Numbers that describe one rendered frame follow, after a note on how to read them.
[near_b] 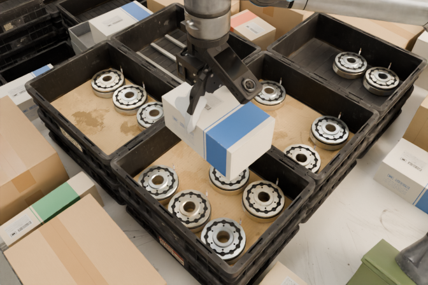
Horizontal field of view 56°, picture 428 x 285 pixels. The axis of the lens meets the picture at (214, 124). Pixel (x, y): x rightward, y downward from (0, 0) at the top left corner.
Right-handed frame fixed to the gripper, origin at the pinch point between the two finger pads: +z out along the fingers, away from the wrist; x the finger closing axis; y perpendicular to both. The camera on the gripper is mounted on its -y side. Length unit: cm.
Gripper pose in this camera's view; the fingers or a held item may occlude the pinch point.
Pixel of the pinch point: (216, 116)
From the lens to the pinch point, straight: 80.5
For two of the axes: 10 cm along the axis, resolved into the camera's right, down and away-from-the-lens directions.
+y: -6.9, -5.4, 4.9
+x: -7.3, 5.2, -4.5
